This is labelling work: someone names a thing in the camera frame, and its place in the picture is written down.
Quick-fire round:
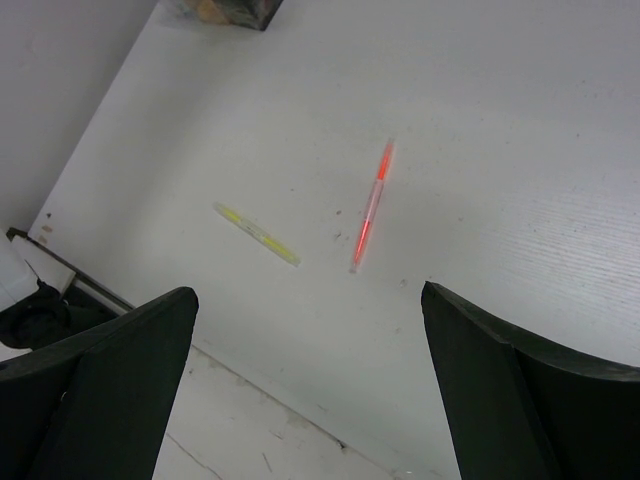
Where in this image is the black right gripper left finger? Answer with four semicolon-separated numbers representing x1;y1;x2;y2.
1;287;199;479

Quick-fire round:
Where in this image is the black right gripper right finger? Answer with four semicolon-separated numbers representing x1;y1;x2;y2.
421;282;639;479

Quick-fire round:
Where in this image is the orange thin pen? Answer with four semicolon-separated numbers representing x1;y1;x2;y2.
350;139;394;273

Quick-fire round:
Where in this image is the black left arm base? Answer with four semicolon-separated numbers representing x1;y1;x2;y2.
0;227;134;351

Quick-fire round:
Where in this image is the yellow thin pen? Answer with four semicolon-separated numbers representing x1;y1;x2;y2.
213;202;301;267

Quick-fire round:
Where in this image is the grey translucent bin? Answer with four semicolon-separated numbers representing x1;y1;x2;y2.
219;0;282;31

